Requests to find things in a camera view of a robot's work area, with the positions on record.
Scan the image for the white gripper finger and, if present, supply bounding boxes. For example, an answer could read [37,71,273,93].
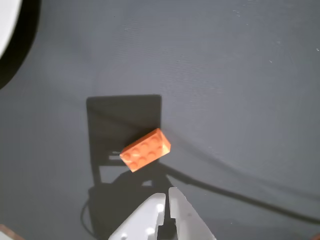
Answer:
[168,186,217,240]
[107,192,166,240]

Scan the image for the orange lego block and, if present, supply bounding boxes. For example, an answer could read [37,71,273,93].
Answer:
[119,127,172,173]

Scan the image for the white round plate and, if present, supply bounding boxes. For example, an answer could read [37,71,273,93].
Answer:
[0,0,22,60]

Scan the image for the dark grey mat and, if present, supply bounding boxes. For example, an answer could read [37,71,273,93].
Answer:
[0,0,320,240]

